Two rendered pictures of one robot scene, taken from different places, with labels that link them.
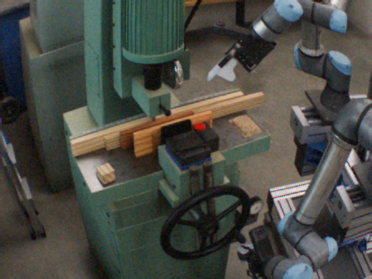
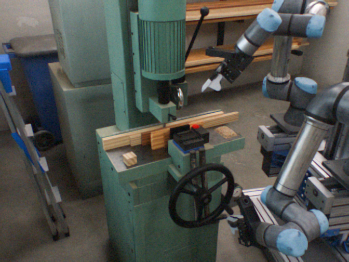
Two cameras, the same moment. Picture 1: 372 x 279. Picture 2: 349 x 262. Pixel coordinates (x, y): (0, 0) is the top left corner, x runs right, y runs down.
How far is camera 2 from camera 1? 25 cm
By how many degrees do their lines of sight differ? 9
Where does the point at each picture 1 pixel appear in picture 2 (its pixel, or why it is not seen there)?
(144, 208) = (157, 186)
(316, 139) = (281, 148)
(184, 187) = (186, 166)
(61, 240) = (83, 237)
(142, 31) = (156, 52)
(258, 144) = (236, 143)
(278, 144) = (244, 165)
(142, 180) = (156, 164)
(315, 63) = (281, 88)
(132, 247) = (145, 223)
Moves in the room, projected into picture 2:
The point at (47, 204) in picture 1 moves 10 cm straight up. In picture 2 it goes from (76, 209) to (74, 198)
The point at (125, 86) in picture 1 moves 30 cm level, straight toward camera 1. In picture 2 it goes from (144, 103) to (148, 136)
